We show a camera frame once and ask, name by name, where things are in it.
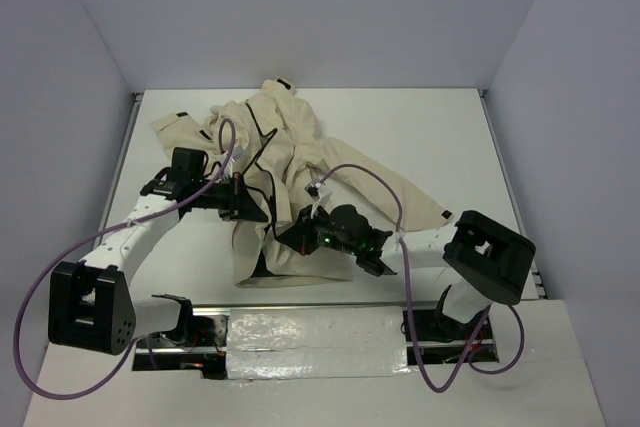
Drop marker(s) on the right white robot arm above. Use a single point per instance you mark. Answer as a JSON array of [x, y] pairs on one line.
[[492, 261]]

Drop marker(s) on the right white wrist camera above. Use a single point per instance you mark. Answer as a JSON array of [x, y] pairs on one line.
[[320, 195]]

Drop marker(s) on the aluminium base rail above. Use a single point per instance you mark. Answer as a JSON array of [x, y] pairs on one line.
[[205, 349]]

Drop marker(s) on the beige jacket black lining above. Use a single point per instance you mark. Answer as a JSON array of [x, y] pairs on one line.
[[283, 152]]

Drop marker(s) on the right table edge rail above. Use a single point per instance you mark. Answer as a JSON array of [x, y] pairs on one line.
[[535, 273]]

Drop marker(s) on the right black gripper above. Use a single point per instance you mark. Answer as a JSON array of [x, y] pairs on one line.
[[300, 236]]

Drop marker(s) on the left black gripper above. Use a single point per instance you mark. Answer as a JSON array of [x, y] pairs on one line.
[[239, 204]]

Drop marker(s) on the silver tape sheet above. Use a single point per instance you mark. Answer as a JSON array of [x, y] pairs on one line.
[[342, 342]]

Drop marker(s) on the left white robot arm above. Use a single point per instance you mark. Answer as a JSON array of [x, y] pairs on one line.
[[90, 305]]

